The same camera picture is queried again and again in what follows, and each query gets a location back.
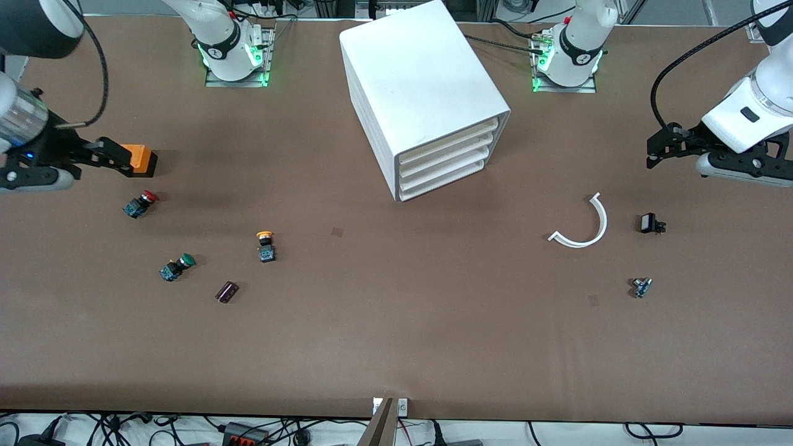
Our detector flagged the white drawer cabinet shell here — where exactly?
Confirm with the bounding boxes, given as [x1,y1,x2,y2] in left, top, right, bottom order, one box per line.
[340,0,512,203]

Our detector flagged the orange box with hole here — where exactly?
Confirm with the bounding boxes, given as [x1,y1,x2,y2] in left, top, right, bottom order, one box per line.
[121,144,158,178]

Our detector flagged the black power strip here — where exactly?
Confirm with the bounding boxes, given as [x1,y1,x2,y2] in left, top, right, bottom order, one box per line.
[223,422,268,446]

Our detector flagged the red push button switch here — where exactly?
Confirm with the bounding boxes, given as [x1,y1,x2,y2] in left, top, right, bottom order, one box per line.
[123,190,159,219]

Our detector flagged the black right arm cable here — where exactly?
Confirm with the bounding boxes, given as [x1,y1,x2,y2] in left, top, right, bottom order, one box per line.
[55,15,110,129]

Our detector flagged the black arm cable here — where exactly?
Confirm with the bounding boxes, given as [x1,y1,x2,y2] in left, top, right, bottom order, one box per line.
[649,5,793,131]
[55,15,110,129]

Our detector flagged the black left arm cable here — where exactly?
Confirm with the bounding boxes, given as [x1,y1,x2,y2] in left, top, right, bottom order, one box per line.
[649,5,793,131]

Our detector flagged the white curved plastic bracket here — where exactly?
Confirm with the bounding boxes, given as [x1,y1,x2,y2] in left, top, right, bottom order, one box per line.
[548,192,608,248]

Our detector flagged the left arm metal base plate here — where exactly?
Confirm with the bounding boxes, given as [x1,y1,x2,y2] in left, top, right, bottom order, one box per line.
[532,31,598,94]

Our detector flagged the green push button switch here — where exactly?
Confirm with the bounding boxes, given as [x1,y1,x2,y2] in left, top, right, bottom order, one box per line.
[159,253,196,282]

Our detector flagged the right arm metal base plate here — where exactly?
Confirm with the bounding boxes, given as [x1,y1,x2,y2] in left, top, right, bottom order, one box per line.
[204,28,276,87]

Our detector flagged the black base cable on table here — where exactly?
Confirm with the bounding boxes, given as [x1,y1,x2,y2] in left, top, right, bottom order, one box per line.
[463,19,547,56]

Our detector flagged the black looped floor cable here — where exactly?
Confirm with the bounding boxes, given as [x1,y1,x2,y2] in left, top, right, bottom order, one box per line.
[624,422,683,440]

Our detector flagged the brown wooden post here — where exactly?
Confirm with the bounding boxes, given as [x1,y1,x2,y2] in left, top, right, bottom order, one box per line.
[357,398,395,446]

